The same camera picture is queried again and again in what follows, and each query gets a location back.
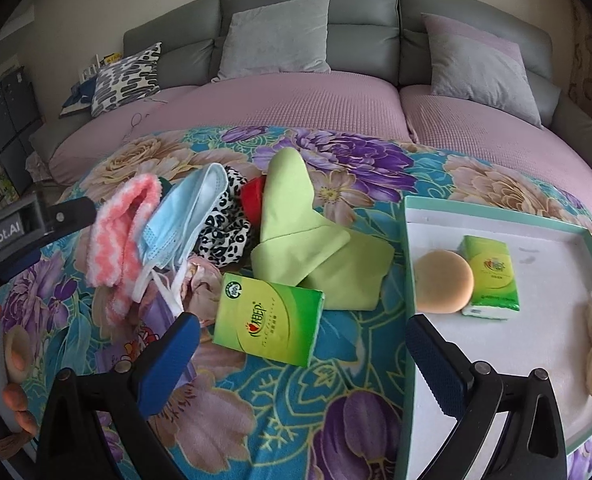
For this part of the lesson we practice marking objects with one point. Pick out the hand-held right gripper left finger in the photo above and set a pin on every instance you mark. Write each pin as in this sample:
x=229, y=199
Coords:
x=168, y=360

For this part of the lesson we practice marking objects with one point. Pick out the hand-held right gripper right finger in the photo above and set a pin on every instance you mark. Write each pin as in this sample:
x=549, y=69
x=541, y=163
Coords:
x=436, y=365

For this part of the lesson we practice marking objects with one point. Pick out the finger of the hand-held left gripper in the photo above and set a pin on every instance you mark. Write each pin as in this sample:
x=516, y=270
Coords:
x=71, y=215

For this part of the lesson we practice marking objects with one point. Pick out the pink white fuzzy cloth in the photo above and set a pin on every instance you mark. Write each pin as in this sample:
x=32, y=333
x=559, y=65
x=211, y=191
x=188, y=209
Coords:
x=121, y=220

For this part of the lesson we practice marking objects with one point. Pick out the pale pink cloth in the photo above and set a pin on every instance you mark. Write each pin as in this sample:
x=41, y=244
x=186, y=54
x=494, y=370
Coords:
x=201, y=285

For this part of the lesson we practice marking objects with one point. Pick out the large green tissue packet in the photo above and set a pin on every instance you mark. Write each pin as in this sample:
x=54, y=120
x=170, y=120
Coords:
x=266, y=320

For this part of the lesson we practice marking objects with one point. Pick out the blue face mask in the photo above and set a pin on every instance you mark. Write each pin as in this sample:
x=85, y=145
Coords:
x=186, y=215

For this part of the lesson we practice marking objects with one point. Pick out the white tray with teal rim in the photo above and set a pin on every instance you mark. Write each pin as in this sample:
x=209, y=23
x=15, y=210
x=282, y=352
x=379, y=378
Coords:
x=526, y=270

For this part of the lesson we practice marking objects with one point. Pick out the leopard print scrunchie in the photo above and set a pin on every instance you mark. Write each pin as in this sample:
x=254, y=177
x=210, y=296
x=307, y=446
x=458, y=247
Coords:
x=223, y=230

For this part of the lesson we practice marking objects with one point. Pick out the red tape roll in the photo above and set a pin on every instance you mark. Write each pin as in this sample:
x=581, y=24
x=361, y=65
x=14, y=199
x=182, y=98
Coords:
x=251, y=200

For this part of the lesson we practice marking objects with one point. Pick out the light green cloth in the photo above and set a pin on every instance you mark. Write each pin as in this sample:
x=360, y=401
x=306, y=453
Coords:
x=286, y=210

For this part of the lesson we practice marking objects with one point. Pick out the person's left hand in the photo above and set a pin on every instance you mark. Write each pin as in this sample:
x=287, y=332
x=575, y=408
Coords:
x=18, y=360

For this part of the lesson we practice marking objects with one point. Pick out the round beige sponge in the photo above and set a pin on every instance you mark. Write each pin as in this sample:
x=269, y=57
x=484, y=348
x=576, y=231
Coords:
x=443, y=282

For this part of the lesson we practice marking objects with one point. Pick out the small green tissue packet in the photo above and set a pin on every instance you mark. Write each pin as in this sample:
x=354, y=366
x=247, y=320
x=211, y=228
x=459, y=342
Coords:
x=491, y=275

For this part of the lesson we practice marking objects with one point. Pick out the dark grey cabinet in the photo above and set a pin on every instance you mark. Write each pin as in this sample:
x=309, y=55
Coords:
x=11, y=125

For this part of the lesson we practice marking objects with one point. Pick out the floral printed blanket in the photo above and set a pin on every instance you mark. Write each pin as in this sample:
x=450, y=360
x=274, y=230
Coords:
x=276, y=410

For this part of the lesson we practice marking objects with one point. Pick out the black white patterned pillow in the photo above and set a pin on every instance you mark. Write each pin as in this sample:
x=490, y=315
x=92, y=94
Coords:
x=126, y=77

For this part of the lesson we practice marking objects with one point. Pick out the yellow box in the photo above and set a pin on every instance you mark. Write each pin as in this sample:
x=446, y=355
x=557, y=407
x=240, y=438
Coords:
x=111, y=59

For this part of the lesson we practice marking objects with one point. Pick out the plain grey pillow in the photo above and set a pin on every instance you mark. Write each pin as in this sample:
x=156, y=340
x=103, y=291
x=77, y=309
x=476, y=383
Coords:
x=276, y=40

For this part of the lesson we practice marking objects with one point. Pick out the pink bedspread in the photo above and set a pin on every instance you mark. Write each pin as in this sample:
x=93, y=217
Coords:
x=326, y=105

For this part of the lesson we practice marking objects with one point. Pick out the grey and pink pillow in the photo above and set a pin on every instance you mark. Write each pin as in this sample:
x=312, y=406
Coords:
x=476, y=70

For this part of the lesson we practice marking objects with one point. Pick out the grey upholstered bed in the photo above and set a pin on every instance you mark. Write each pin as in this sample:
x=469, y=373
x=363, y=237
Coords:
x=366, y=10

